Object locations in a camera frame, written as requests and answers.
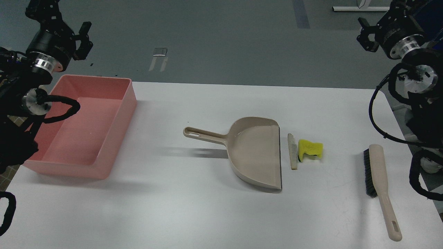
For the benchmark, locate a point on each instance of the beige plastic dustpan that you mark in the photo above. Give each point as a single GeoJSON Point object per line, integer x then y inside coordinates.
{"type": "Point", "coordinates": [253, 148]}

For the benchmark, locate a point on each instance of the beige hand brush black bristles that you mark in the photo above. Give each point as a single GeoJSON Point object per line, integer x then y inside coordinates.
{"type": "Point", "coordinates": [377, 185]}

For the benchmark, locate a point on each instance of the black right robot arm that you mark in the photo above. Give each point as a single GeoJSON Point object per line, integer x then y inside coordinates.
{"type": "Point", "coordinates": [416, 81]}

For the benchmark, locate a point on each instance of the pink plastic bin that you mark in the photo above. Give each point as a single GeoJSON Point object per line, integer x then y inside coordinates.
{"type": "Point", "coordinates": [87, 143]}

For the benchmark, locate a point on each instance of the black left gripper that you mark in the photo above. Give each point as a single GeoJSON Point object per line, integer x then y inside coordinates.
{"type": "Point", "coordinates": [54, 37]}

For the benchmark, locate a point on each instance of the yellow sponge piece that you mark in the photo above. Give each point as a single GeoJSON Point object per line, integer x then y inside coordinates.
{"type": "Point", "coordinates": [306, 147]}

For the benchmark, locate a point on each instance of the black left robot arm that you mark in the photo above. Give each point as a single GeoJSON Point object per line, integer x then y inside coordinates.
{"type": "Point", "coordinates": [24, 105]}

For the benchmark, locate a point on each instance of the silver floor plate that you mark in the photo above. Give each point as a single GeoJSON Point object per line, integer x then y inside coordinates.
{"type": "Point", "coordinates": [160, 52]}

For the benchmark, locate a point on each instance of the white bread slice toy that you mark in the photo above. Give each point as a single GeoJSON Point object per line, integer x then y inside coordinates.
{"type": "Point", "coordinates": [292, 148]}

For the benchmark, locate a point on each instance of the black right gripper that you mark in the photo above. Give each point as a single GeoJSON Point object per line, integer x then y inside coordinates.
{"type": "Point", "coordinates": [398, 23]}

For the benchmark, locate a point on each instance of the white desk base bar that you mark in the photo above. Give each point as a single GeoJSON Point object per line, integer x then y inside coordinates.
{"type": "Point", "coordinates": [361, 9]}

